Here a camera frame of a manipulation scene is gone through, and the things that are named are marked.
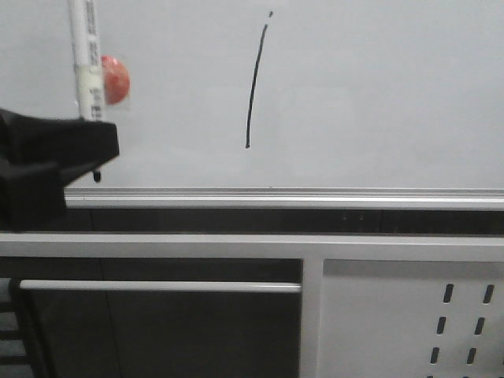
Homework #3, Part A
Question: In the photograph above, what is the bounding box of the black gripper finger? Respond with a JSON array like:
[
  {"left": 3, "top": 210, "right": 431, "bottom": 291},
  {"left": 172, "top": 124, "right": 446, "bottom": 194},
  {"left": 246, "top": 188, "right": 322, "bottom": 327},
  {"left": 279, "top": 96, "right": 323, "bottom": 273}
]
[
  {"left": 1, "top": 149, "right": 67, "bottom": 232},
  {"left": 1, "top": 109, "right": 120, "bottom": 185}
]

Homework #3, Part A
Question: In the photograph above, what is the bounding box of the red round magnet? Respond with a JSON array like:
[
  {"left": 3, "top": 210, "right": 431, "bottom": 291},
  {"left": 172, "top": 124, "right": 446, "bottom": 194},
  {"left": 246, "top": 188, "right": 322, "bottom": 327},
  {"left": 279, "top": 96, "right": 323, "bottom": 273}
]
[{"left": 101, "top": 55, "right": 131, "bottom": 106}]

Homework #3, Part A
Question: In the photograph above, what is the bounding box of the white whiteboard marker pen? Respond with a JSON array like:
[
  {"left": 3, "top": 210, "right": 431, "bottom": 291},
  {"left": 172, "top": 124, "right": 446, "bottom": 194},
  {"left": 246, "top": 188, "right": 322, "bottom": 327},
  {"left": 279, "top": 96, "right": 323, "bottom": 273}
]
[{"left": 67, "top": 0, "right": 108, "bottom": 184}]

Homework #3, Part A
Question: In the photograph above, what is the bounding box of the white whiteboard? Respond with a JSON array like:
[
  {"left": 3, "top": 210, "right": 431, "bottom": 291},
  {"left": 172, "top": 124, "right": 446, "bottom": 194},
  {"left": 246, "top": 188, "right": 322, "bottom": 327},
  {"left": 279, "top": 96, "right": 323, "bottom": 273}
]
[{"left": 0, "top": 0, "right": 504, "bottom": 209}]

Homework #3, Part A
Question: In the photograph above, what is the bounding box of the white perforated pegboard panel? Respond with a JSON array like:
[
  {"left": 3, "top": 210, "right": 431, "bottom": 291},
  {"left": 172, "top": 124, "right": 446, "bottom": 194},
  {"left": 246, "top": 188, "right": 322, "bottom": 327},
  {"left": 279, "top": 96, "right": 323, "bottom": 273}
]
[{"left": 318, "top": 260, "right": 503, "bottom": 377}]

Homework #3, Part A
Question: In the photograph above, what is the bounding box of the white horizontal rail bar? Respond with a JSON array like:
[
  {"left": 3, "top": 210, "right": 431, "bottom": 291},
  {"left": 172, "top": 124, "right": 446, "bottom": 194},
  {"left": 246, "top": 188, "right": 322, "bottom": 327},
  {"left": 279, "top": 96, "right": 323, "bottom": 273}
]
[{"left": 19, "top": 280, "right": 302, "bottom": 294}]

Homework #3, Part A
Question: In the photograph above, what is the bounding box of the white metal stand frame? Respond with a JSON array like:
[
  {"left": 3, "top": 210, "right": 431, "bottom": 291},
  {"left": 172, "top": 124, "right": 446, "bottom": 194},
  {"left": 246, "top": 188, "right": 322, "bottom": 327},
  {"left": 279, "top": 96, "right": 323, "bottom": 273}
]
[{"left": 1, "top": 233, "right": 503, "bottom": 377}]

